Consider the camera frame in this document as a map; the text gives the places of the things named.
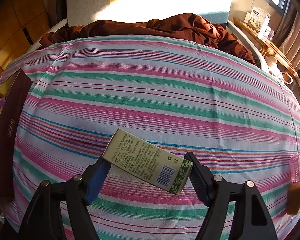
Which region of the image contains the green cardboard box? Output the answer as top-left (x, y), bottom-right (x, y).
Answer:
top-left (102, 128), bottom-right (193, 195)

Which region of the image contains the striped bed sheet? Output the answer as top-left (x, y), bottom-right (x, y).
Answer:
top-left (0, 35), bottom-right (300, 239)

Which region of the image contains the pink hair roller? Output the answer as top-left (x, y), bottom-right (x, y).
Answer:
top-left (289, 154), bottom-right (300, 184)

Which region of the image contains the yellow sponge wedge right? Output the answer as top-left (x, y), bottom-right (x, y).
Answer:
top-left (286, 182), bottom-right (300, 216)

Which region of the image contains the wooden bedside table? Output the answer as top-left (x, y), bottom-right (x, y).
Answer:
top-left (233, 17), bottom-right (300, 88)

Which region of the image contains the brown blanket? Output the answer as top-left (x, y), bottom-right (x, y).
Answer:
top-left (40, 13), bottom-right (255, 64)

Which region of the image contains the beige curtain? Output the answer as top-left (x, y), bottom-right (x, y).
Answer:
top-left (273, 2), bottom-right (300, 71)

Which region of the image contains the white appliance box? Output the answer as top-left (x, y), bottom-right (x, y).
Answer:
top-left (248, 7), bottom-right (271, 32)

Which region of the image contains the wooden wardrobe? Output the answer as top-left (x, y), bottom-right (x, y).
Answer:
top-left (0, 0), bottom-right (57, 75)

